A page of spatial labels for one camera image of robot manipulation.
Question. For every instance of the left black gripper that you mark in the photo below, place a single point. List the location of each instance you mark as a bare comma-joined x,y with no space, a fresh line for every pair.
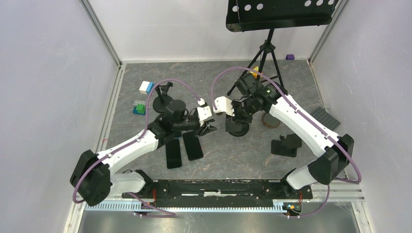
206,128

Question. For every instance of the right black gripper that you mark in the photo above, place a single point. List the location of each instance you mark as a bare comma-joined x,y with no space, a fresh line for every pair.
237,118

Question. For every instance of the black round-base phone stand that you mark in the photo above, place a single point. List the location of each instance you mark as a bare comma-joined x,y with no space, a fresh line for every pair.
235,129

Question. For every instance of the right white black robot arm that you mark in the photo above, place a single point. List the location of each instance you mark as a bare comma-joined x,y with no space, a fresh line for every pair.
333,152

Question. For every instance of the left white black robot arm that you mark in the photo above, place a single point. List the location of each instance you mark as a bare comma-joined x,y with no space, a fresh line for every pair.
96,175

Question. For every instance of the far black phone stand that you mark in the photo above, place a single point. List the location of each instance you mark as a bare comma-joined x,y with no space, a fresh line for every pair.
162,99

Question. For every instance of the black square-base phone holder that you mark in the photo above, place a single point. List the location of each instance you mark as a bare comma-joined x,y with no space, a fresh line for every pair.
286,146

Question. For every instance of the black music stand tripod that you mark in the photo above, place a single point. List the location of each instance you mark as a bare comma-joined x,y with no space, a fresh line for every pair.
257,15

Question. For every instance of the middle black smartphone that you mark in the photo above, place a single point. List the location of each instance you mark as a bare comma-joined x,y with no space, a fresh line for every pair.
192,146

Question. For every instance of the black smartphone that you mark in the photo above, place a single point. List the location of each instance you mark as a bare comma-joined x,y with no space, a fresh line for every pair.
173,154
192,146

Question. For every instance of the lower left black smartphone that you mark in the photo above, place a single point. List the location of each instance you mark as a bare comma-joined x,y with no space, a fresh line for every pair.
173,154

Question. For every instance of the orange yellow block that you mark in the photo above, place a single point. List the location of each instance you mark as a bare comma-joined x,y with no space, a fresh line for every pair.
254,72

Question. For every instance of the purple block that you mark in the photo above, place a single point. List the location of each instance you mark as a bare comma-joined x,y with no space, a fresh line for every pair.
290,57

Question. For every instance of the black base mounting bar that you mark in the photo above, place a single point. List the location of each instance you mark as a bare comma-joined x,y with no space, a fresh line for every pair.
220,193

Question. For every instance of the green white blue blocks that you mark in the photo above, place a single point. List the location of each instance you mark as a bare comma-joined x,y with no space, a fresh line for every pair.
139,107

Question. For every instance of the white and blue blocks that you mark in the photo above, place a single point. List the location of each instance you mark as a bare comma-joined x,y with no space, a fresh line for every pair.
146,87

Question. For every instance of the grey studded baseplate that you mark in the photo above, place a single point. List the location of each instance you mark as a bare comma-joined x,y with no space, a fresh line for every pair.
322,116

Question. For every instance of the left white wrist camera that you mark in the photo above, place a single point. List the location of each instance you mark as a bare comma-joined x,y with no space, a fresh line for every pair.
204,112

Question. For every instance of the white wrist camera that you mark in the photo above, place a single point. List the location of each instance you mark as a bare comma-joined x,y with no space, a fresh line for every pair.
223,105
204,112

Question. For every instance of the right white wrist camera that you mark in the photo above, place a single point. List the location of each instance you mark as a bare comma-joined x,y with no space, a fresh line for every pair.
223,105

